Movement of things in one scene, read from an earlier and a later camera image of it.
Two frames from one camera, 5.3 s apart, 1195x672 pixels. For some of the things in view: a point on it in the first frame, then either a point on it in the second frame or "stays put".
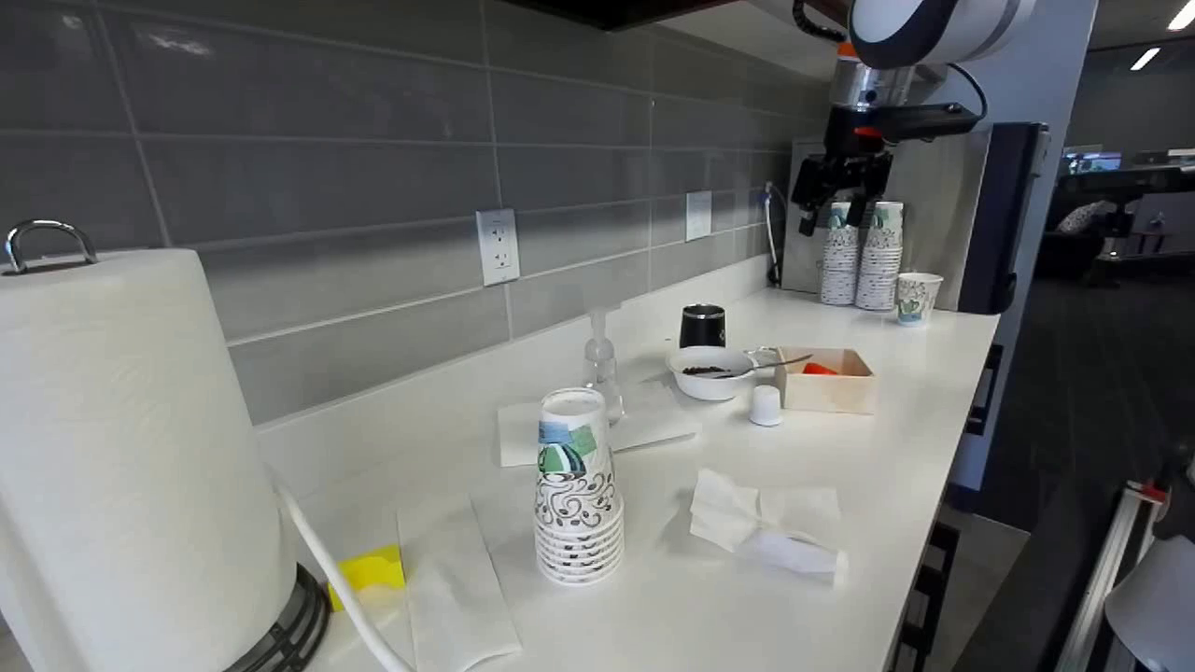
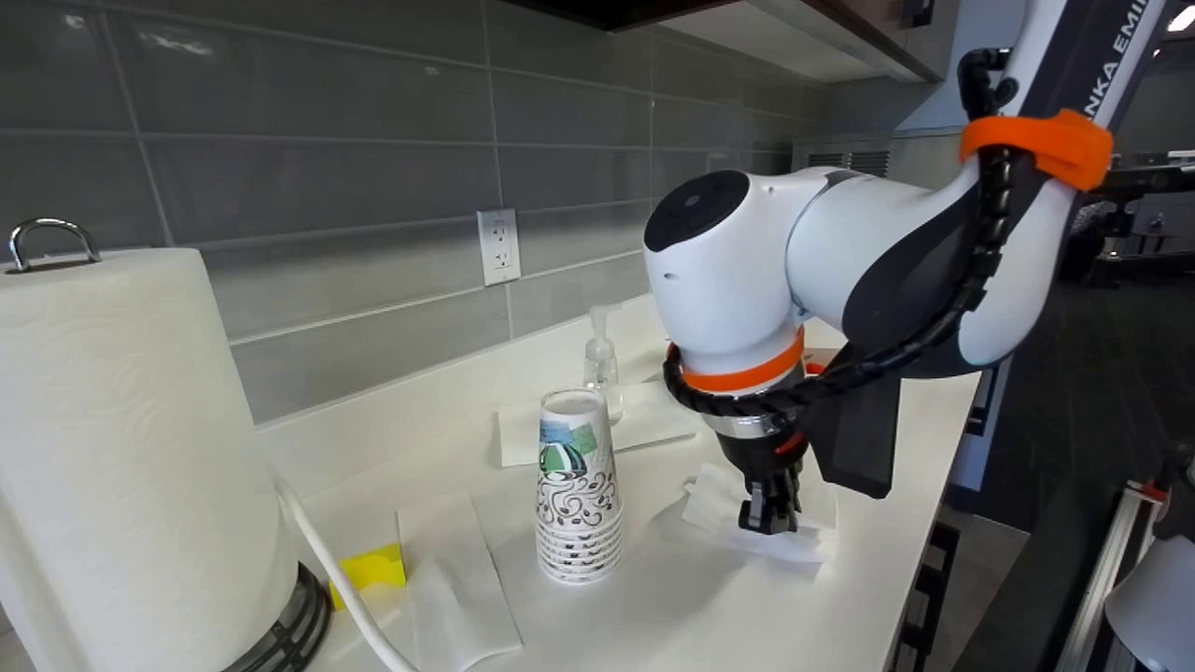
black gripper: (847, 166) -> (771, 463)
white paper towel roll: (140, 526) stays put
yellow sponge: (369, 574) stays put
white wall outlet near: (498, 244) stays put
